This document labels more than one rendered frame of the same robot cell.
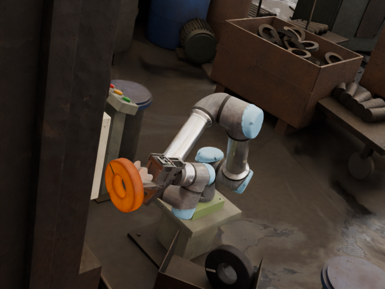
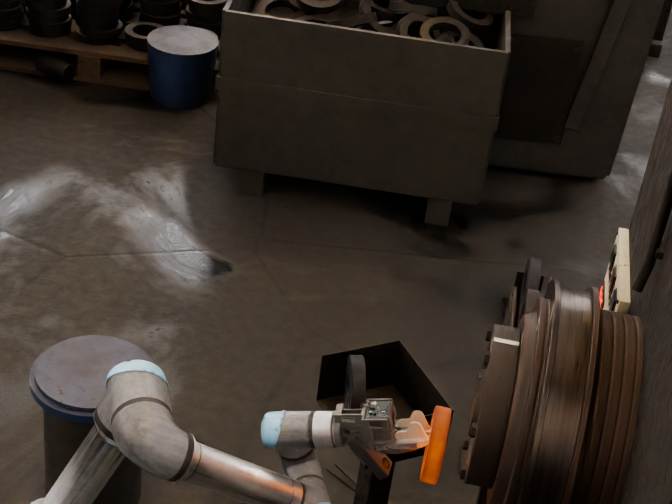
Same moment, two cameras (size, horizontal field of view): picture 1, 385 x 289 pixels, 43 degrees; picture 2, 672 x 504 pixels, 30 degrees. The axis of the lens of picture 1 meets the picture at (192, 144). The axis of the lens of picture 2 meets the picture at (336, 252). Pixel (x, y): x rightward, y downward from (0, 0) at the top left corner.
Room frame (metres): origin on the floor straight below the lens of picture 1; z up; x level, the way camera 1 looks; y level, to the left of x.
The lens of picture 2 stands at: (2.45, 1.53, 2.50)
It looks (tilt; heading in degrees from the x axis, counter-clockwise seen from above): 33 degrees down; 233
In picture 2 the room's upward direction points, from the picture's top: 7 degrees clockwise
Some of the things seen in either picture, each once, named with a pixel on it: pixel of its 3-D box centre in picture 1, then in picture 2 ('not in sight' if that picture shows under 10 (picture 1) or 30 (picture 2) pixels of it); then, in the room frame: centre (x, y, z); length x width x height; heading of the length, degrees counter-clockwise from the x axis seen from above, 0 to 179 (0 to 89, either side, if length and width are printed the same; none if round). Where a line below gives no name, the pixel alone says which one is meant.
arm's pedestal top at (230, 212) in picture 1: (195, 204); not in sight; (1.85, -0.09, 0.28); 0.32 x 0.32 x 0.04; 49
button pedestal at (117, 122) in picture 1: (109, 143); not in sight; (2.13, 0.42, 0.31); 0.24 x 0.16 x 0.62; 47
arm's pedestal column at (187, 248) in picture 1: (188, 227); not in sight; (1.85, -0.09, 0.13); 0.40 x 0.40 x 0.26; 49
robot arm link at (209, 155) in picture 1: (208, 163); not in sight; (1.85, -0.09, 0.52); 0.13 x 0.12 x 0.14; 70
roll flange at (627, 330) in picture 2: not in sight; (593, 426); (1.07, 0.48, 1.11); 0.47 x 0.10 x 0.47; 47
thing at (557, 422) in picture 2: not in sight; (545, 416); (1.13, 0.42, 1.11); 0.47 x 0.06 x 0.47; 47
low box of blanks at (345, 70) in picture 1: (283, 71); not in sight; (3.88, -0.57, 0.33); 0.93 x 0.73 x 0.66; 54
